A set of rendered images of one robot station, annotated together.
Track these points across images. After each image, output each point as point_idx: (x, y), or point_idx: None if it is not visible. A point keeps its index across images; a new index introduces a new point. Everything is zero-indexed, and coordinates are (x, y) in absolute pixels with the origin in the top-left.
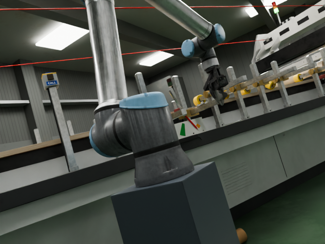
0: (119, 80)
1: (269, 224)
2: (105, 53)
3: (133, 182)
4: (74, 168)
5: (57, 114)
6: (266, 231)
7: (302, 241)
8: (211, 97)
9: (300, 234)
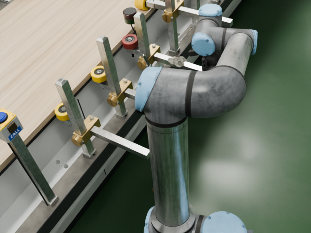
0: (188, 200)
1: (199, 130)
2: (181, 187)
3: (102, 168)
4: (54, 202)
5: (27, 162)
6: (199, 143)
7: (236, 162)
8: (172, 21)
9: (232, 151)
